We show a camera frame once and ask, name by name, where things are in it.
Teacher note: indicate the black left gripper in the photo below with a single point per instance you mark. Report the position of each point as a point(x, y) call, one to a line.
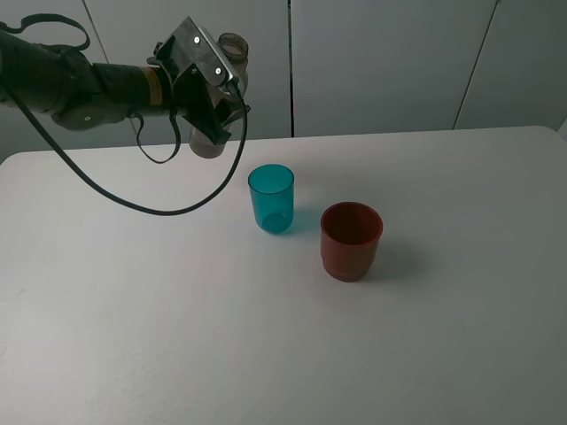
point(189, 97)

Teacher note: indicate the teal translucent plastic cup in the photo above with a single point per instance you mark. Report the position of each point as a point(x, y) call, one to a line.
point(272, 192)

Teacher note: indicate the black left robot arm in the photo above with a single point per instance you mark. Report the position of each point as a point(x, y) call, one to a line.
point(58, 80)

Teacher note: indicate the red plastic cup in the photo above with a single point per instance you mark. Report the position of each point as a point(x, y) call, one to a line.
point(350, 233)

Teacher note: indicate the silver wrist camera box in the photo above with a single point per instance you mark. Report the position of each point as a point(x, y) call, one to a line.
point(193, 46)

